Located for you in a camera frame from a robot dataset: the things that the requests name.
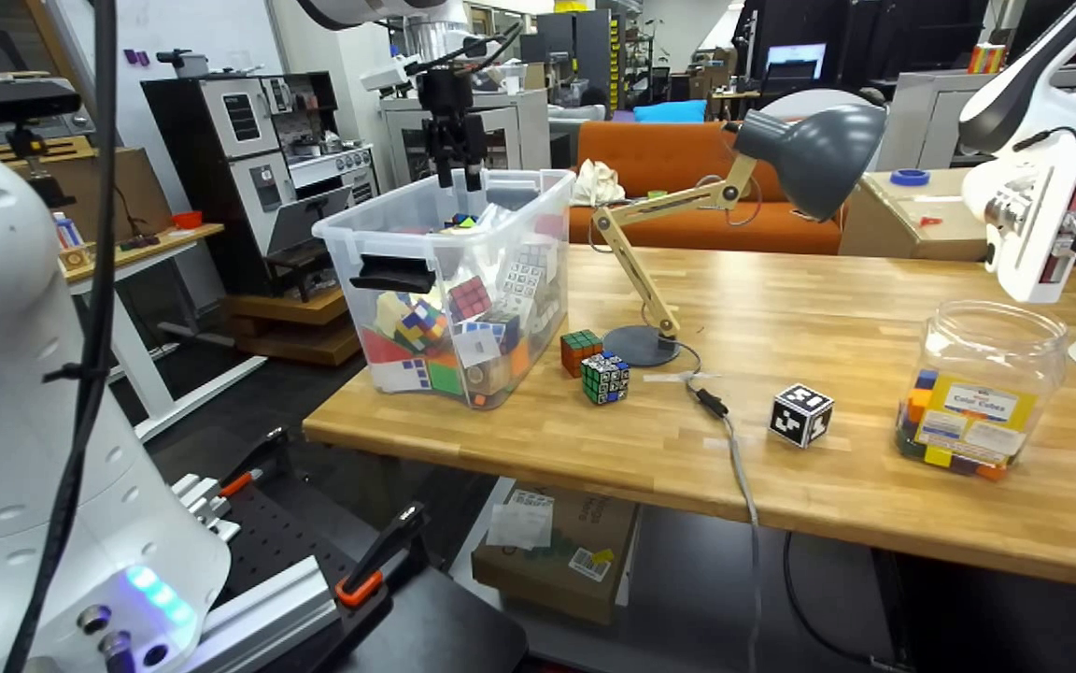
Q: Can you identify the orange sofa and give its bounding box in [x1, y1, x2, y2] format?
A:
[565, 117, 847, 257]

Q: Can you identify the clear jar with blocks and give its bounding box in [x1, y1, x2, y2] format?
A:
[898, 301, 1067, 484]

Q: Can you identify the cardboard box under table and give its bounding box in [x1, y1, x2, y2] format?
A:
[472, 487, 635, 625]

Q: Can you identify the pile of rubik's cubes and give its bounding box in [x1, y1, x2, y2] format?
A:
[346, 206, 568, 409]

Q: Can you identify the white side desk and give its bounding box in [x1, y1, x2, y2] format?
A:
[55, 221, 269, 443]

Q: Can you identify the white glass door cabinet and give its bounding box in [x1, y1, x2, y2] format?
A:
[377, 90, 550, 186]

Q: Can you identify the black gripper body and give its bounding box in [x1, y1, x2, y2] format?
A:
[420, 70, 487, 169]

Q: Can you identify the red green rubik's cube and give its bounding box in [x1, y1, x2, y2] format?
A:
[559, 330, 603, 379]

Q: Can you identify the orange handled clamp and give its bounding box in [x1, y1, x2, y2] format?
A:
[222, 426, 286, 498]
[334, 504, 425, 611]

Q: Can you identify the white camera stand right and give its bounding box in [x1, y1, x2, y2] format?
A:
[954, 0, 1076, 389]

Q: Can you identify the lamp power cable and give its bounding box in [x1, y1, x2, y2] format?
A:
[679, 366, 771, 673]

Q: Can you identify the grey wooden desk lamp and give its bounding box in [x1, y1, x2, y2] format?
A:
[585, 99, 889, 372]

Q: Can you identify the rubik's cube on table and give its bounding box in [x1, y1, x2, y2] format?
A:
[580, 353, 628, 403]

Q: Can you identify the white black cabinet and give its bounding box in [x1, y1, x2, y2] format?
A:
[143, 70, 381, 301]

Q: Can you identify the black white tag cube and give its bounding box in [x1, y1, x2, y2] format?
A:
[771, 381, 832, 449]

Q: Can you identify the clear plastic storage bin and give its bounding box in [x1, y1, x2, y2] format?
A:
[315, 169, 577, 409]

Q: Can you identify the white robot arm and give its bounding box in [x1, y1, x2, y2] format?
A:
[0, 164, 391, 673]

